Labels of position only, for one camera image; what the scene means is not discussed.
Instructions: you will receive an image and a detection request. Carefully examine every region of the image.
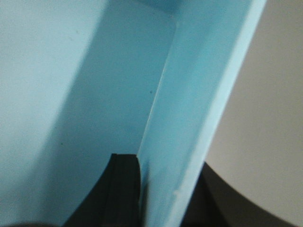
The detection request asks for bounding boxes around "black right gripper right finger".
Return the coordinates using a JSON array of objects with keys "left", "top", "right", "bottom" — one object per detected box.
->
[{"left": 183, "top": 163, "right": 293, "bottom": 227}]

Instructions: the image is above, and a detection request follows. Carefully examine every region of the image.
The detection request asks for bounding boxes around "light blue plastic box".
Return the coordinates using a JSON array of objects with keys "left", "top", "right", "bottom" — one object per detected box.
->
[{"left": 0, "top": 0, "right": 265, "bottom": 227}]

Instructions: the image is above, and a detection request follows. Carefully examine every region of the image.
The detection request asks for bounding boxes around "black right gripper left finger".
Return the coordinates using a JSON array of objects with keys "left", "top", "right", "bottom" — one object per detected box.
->
[{"left": 64, "top": 154, "right": 141, "bottom": 227}]

